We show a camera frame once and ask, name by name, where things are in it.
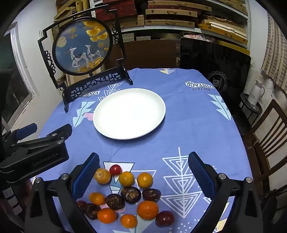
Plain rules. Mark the shelf of wooden frames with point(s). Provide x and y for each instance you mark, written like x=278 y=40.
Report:
x=174 y=13

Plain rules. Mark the brown board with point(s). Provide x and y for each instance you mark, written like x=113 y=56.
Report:
x=152 y=53

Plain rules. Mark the brown wooden chair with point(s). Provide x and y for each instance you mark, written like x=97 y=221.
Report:
x=266 y=139

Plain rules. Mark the window with white frame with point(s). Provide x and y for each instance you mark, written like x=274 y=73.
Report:
x=15 y=85

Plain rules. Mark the white round plate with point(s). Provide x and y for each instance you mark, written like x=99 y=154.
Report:
x=129 y=113

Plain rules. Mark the dark water chestnut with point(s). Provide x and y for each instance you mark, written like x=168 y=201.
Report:
x=151 y=194
x=131 y=194
x=115 y=201
x=92 y=211

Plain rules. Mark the large orange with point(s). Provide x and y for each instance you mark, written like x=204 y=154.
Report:
x=147 y=209

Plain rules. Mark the large dark red plum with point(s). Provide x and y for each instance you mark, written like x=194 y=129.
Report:
x=164 y=218

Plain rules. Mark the round deer screen ornament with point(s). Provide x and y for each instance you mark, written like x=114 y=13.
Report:
x=83 y=47

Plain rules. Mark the beige woven wall hanging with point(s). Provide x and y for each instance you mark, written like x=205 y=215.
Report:
x=274 y=49

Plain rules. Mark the black glossy panel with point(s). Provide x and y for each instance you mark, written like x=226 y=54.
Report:
x=201 y=58

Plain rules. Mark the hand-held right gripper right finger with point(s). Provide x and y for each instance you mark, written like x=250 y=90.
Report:
x=200 y=177

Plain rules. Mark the light wooden picture frame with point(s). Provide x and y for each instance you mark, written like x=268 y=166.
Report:
x=61 y=79

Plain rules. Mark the pink cloth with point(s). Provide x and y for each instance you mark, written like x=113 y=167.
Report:
x=197 y=36

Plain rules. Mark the yellowish small orange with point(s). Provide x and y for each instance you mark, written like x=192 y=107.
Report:
x=102 y=175

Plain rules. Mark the white thermos jug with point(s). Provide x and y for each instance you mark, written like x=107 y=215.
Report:
x=255 y=91

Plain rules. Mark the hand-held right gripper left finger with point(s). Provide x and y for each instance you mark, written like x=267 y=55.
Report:
x=86 y=177

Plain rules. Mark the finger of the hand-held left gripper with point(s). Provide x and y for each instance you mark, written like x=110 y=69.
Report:
x=27 y=130
x=64 y=131

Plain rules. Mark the red cherry tomato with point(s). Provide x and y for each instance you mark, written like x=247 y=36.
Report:
x=115 y=169

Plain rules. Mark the black round side table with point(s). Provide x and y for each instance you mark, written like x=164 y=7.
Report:
x=250 y=109

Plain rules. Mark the blue printed tablecloth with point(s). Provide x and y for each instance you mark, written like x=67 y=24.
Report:
x=179 y=125

